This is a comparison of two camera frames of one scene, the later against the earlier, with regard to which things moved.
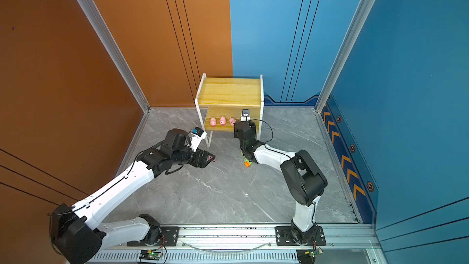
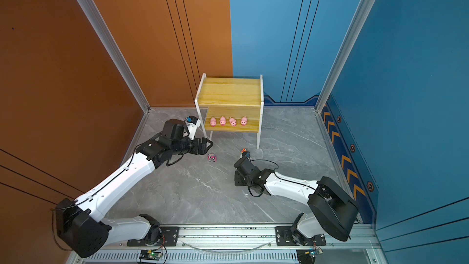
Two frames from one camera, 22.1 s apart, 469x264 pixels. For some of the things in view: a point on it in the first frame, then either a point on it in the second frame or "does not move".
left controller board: (150, 255) does not move
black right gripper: (236, 131) → (237, 178)
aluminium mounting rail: (250, 244) does not move
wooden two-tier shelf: (222, 100) does not move
